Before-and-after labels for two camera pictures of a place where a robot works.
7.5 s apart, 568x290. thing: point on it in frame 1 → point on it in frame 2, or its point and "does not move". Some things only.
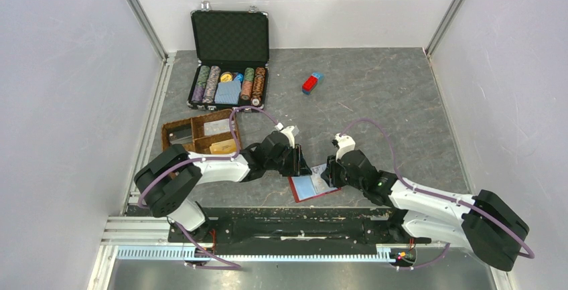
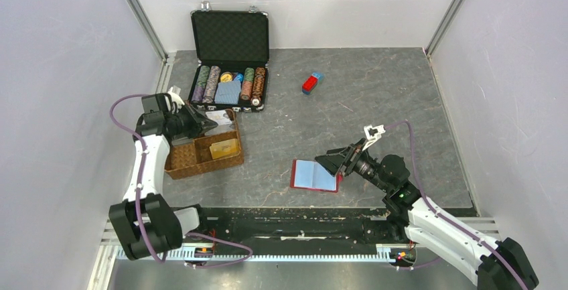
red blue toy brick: x=310 y=83 does not move
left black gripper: x=299 y=166 → x=199 y=124
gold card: x=225 y=147 does not move
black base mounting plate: x=293 y=232 does not move
